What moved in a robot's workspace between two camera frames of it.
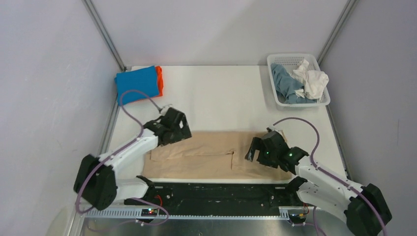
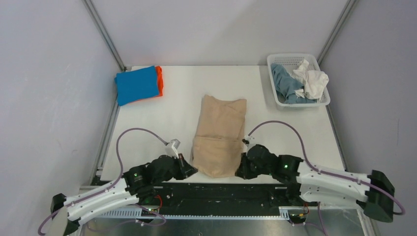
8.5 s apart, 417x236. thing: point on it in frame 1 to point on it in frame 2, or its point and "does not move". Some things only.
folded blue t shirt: x=136 y=84 does not move
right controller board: x=298 y=219 does not move
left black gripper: x=183 y=132 to x=185 y=169
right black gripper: x=257 y=144 to x=243 y=171
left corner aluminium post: x=92 y=10 does not move
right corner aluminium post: x=349 y=7 does not move
